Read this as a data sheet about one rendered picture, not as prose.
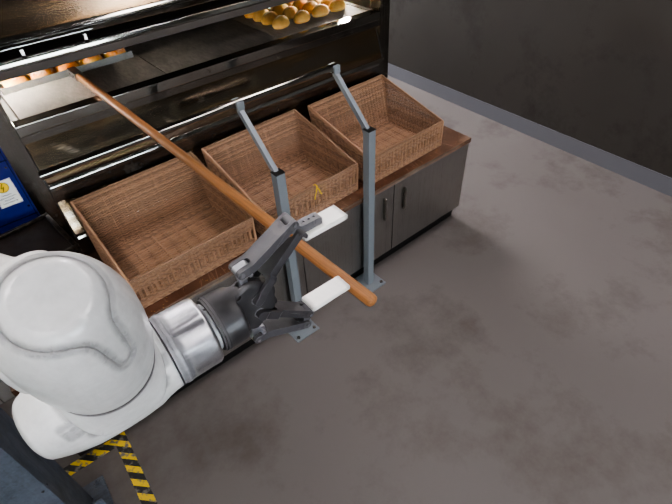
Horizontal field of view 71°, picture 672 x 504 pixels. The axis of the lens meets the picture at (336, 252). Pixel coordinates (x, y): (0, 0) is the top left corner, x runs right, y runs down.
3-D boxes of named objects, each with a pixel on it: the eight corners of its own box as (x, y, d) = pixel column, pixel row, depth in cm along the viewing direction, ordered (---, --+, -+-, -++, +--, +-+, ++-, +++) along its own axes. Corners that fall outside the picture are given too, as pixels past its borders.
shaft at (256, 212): (379, 303, 102) (379, 294, 100) (369, 311, 101) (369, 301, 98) (84, 79, 198) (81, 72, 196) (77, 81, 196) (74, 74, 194)
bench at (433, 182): (44, 380, 229) (-23, 300, 190) (397, 183, 338) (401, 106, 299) (82, 469, 196) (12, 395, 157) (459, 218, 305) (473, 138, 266)
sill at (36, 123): (15, 132, 174) (10, 122, 171) (372, 17, 255) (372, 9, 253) (20, 138, 171) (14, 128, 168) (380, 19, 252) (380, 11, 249)
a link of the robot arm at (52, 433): (191, 400, 59) (183, 372, 48) (62, 483, 52) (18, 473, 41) (148, 330, 62) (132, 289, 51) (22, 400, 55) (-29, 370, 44)
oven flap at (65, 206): (76, 239, 203) (52, 196, 194) (378, 105, 284) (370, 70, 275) (78, 241, 199) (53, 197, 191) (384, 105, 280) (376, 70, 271)
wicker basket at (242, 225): (93, 251, 209) (66, 200, 190) (205, 198, 235) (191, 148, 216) (140, 313, 181) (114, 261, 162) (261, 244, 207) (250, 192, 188)
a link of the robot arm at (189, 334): (161, 350, 62) (202, 326, 64) (193, 398, 56) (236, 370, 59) (138, 304, 56) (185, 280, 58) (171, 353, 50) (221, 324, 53)
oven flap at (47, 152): (49, 188, 185) (21, 139, 177) (379, 61, 266) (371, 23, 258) (51, 190, 182) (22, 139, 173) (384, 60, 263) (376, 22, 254)
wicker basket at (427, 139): (309, 151, 263) (304, 104, 245) (380, 117, 290) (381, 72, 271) (370, 187, 236) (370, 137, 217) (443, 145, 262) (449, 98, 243)
